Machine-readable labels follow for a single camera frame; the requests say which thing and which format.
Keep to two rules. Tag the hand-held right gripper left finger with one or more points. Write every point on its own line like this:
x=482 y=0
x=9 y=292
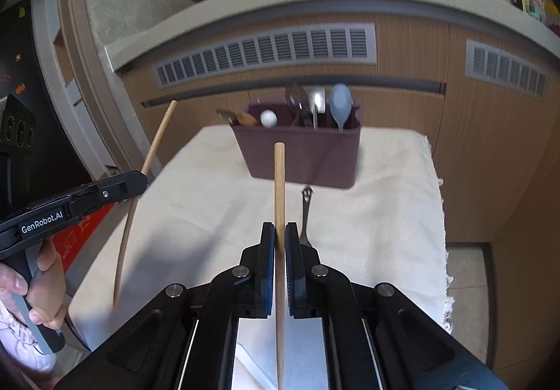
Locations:
x=267 y=272

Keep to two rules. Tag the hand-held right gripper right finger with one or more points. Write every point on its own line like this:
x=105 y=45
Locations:
x=292 y=272

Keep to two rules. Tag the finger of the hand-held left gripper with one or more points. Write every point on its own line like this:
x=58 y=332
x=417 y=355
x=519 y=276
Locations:
x=127 y=185
x=94 y=206

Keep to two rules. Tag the black metal fork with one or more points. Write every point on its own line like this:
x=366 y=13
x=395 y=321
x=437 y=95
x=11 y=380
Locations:
x=306 y=215

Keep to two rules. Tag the wooden chopstick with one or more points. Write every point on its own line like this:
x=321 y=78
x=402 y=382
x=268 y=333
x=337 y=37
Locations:
x=159 y=136
x=280 y=180

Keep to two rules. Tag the maroon utensil holder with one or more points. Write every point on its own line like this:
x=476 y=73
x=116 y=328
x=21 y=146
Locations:
x=297 y=153

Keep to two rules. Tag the long bronze metal spoon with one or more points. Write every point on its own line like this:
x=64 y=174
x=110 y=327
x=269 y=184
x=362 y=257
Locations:
x=225 y=115

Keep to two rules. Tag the white round-headed spoon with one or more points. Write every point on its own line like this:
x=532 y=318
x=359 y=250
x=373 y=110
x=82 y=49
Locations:
x=268 y=118

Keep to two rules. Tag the grey-blue silicone spoon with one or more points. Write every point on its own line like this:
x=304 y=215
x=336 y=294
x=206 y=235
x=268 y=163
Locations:
x=340 y=103

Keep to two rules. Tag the person's left hand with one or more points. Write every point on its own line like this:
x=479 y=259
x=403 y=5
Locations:
x=50 y=285

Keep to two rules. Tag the red printed box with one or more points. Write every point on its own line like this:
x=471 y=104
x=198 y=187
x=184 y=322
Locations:
x=83 y=241

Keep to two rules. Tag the white fringed tablecloth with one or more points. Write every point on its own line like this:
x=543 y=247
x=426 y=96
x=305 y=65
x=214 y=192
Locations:
x=210 y=206

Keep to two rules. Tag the pink clothing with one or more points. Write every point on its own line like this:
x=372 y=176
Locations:
x=17 y=350

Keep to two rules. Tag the white shelf cabinet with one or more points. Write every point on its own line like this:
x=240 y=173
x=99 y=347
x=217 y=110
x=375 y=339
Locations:
x=46 y=66

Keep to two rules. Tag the dark glass door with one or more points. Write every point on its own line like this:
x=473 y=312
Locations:
x=22 y=44

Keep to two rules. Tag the wide grey ventilation grille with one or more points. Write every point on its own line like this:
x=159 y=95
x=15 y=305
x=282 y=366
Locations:
x=262 y=53

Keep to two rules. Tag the brown wooden cabinet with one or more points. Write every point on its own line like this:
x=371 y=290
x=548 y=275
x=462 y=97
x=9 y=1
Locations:
x=481 y=153

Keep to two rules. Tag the short grey ventilation grille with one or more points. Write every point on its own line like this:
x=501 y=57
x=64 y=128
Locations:
x=503 y=68

